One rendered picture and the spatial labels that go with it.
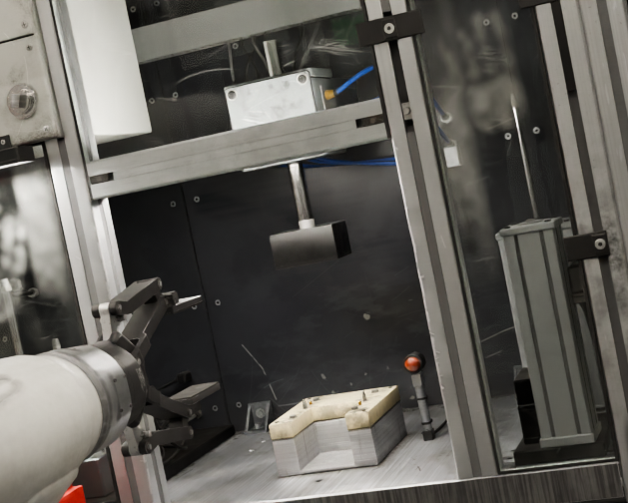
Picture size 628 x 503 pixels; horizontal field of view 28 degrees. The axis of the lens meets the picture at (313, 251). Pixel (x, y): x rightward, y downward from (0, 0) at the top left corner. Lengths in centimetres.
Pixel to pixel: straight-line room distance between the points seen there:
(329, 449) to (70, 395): 75
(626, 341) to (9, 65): 77
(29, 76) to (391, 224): 58
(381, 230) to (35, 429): 101
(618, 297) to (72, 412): 63
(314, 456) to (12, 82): 59
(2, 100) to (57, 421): 70
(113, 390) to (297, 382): 92
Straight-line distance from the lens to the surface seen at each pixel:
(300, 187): 160
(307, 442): 160
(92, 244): 150
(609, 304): 134
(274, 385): 190
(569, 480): 138
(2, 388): 89
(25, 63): 152
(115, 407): 99
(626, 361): 135
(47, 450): 89
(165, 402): 114
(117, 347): 106
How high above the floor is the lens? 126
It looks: 3 degrees down
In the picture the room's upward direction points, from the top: 11 degrees counter-clockwise
